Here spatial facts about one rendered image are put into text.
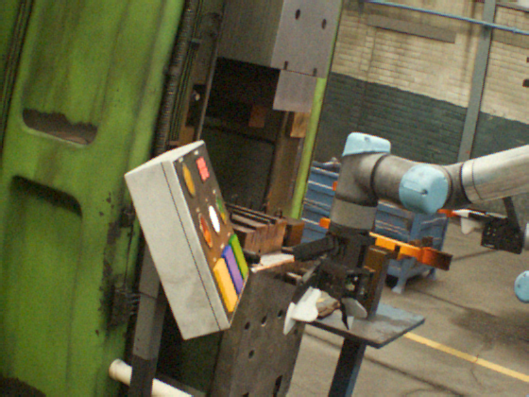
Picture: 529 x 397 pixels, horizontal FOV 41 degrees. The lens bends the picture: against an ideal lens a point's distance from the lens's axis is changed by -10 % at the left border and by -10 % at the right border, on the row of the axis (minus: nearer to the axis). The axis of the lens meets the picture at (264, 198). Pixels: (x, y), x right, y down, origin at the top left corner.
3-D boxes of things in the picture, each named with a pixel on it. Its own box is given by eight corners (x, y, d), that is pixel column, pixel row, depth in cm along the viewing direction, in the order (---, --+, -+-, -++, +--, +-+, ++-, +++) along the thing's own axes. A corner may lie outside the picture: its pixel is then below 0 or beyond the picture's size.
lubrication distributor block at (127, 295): (133, 333, 169) (141, 277, 166) (116, 337, 163) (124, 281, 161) (122, 327, 170) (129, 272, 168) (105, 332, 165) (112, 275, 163)
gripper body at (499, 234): (477, 245, 181) (519, 255, 175) (484, 211, 179) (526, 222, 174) (483, 242, 187) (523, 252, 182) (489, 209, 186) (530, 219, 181)
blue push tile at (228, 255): (243, 283, 140) (230, 244, 139) (239, 294, 133) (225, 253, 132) (234, 285, 140) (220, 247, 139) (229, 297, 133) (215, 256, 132)
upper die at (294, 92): (310, 113, 194) (317, 77, 192) (272, 109, 176) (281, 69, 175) (176, 83, 213) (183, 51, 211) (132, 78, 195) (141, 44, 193)
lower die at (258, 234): (281, 250, 200) (287, 217, 198) (241, 259, 182) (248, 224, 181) (151, 206, 218) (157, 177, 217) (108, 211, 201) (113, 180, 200)
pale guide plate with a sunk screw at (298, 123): (305, 137, 223) (316, 80, 221) (291, 136, 215) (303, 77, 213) (298, 135, 224) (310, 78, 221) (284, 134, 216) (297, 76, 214)
